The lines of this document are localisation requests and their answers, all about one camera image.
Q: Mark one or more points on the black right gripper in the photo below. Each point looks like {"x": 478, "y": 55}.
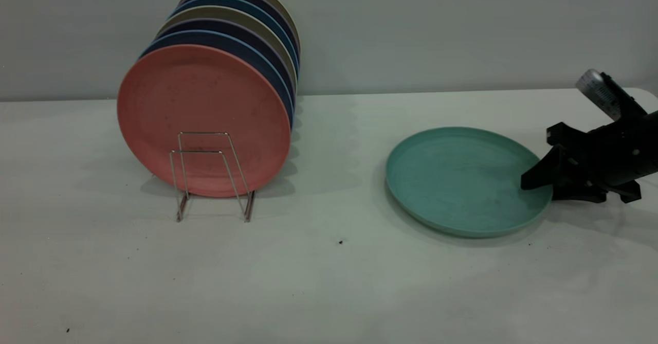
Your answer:
{"x": 606, "y": 154}

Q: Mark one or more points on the green round plate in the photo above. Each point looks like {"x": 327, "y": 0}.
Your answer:
{"x": 457, "y": 179}

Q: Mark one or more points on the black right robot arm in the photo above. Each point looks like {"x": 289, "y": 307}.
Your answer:
{"x": 653, "y": 143}

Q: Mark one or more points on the pink round plate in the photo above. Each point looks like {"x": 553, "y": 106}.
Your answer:
{"x": 205, "y": 102}

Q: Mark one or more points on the teal blue round plate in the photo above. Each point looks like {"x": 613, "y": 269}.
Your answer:
{"x": 241, "y": 4}

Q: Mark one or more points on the navy blue round plate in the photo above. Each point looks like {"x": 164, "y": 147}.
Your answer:
{"x": 222, "y": 38}

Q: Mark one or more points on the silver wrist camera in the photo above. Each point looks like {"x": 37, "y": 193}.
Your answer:
{"x": 593, "y": 87}

